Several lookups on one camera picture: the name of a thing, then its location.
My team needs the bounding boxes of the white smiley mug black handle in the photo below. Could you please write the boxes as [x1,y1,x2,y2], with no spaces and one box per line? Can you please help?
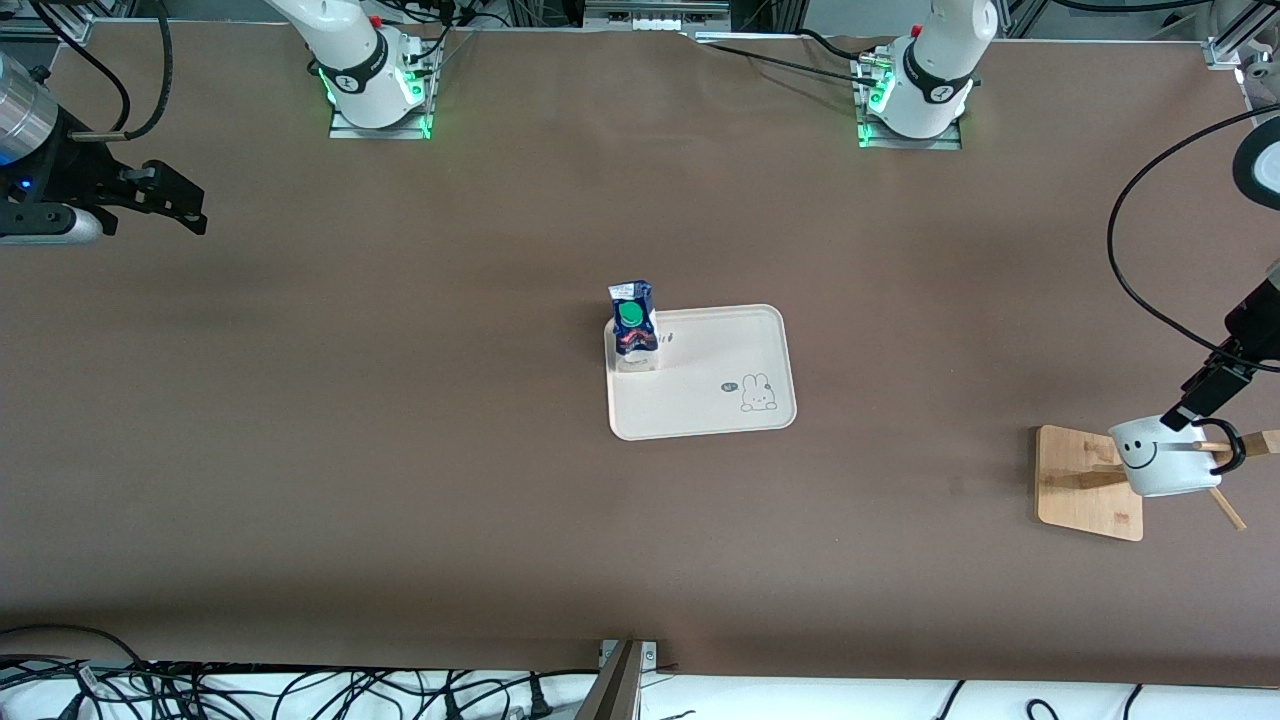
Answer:
[1107,411,1248,498]

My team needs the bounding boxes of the blue milk carton green cap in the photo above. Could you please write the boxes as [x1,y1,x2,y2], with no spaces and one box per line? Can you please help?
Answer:
[608,280,661,374]

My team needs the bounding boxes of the cream rabbit print tray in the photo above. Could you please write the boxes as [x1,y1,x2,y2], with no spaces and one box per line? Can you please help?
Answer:
[603,304,798,442]

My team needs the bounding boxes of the wooden mug stand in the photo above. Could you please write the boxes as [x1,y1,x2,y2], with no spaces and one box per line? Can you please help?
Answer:
[1035,385,1280,542]

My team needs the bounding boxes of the brown table cover sheet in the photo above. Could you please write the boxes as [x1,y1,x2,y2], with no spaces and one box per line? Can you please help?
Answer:
[0,20,1280,691]

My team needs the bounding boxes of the grey power strip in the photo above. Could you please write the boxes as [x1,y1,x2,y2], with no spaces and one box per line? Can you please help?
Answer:
[583,0,733,36]

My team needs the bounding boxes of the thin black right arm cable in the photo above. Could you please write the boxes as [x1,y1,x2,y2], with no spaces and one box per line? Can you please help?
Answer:
[30,0,133,141]

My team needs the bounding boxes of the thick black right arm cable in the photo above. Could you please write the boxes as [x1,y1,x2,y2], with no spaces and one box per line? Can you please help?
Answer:
[120,0,176,141]

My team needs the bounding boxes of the aluminium frame rail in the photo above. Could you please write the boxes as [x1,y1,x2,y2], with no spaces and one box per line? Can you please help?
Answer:
[0,0,136,41]

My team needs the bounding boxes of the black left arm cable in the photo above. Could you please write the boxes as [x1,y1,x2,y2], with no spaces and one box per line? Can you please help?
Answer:
[1106,104,1280,376]

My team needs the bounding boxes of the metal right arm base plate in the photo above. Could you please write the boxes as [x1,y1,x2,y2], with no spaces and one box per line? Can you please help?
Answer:
[329,98,434,140]

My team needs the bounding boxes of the aluminium frame corner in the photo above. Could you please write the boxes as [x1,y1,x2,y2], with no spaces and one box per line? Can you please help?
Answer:
[1205,0,1280,116]

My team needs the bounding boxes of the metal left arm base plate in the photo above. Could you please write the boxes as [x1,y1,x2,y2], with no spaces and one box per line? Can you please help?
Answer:
[857,58,963,151]

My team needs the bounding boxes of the black looped cable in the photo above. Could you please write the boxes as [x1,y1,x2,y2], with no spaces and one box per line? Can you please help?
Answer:
[0,624,151,673]

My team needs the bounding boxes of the short black table cable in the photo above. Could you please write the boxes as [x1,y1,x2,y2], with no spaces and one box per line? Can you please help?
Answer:
[795,28,871,63]

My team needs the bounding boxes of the long black table cable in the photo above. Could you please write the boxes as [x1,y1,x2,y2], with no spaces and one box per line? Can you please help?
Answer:
[690,35,881,89]

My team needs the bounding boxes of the aluminium profile with bracket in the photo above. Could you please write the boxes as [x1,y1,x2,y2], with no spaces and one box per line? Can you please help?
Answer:
[575,640,659,720]

